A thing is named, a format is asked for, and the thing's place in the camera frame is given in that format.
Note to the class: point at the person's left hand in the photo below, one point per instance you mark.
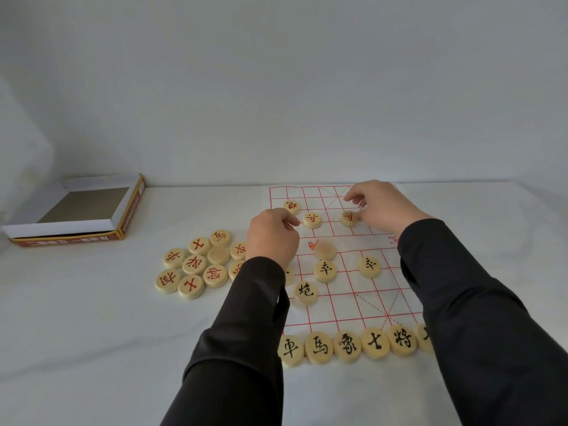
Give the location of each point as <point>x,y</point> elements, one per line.
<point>273,239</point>

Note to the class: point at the person's right hand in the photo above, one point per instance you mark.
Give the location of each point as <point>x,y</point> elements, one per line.
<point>390,210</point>

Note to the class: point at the round red-marked chess piece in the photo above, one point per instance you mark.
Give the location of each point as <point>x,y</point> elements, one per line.
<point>325,250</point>
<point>312,220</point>
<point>349,218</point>
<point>291,207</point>

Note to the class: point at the pile of wooden xiangqi pieces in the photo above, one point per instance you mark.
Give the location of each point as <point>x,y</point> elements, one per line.
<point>194,264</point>

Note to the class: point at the red grid xiangqi board sheet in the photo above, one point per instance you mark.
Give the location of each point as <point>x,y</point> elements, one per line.
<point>346,281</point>

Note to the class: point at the person's right forearm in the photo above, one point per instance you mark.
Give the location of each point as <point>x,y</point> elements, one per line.
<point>488,341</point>

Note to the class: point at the person's left forearm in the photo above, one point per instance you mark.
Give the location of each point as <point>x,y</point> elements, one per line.
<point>239,350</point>

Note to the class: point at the white cardboard box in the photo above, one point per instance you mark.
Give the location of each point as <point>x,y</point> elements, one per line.
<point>57,228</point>

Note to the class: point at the sheer white curtain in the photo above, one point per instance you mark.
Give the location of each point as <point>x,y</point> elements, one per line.
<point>22,173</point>

